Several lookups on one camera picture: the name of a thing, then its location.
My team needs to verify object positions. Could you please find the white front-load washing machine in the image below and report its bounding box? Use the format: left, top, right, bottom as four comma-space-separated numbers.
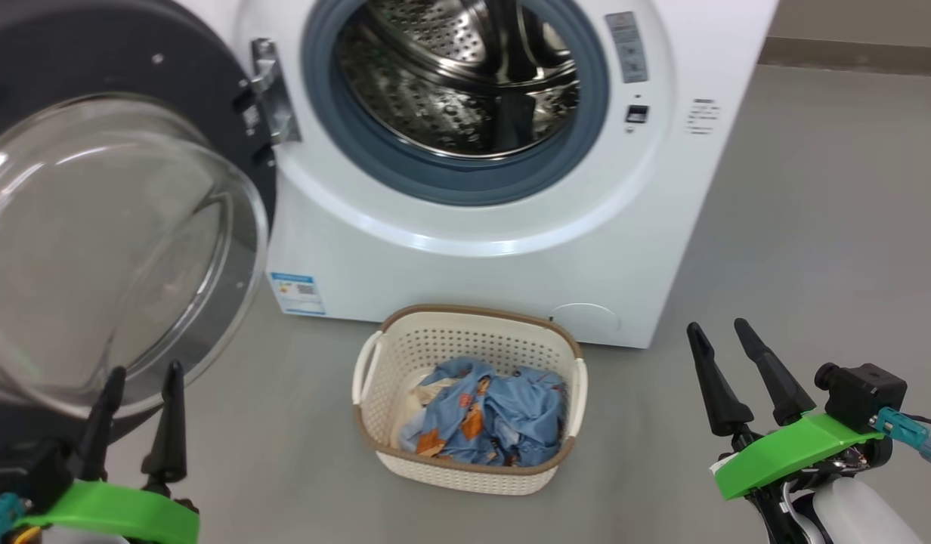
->
171, 0, 780, 350

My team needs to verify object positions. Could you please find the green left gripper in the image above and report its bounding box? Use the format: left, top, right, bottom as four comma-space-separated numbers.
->
12, 360, 202, 544

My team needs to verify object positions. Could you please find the grey warning label strip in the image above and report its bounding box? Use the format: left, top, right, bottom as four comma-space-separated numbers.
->
605, 11, 649, 84

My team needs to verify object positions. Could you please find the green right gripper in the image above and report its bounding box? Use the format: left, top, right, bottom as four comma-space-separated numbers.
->
686, 318, 893, 530

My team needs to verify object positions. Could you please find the blue patterned garment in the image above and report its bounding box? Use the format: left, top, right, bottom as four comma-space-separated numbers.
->
399, 358, 568, 467

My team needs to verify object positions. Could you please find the cream perforated laundry basket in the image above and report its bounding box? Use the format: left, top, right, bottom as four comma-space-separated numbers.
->
351, 304, 589, 496

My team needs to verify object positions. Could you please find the black round glass washer door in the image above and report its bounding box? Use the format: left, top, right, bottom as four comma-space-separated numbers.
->
0, 0, 279, 454

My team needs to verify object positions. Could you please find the cream beige garment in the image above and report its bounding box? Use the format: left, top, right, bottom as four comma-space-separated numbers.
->
390, 376, 457, 450

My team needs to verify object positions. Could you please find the stainless steel washing machine drum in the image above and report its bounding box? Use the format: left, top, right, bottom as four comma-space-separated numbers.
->
336, 0, 581, 161

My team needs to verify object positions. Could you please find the teal right camera cable plug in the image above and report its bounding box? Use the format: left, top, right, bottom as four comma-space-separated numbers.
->
874, 408, 931, 463

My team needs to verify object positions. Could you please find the blue energy label sticker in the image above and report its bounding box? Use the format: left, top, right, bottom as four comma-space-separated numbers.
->
269, 272, 326, 317

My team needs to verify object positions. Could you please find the round drain filter cover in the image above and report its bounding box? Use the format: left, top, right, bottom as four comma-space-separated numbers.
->
550, 303, 621, 345

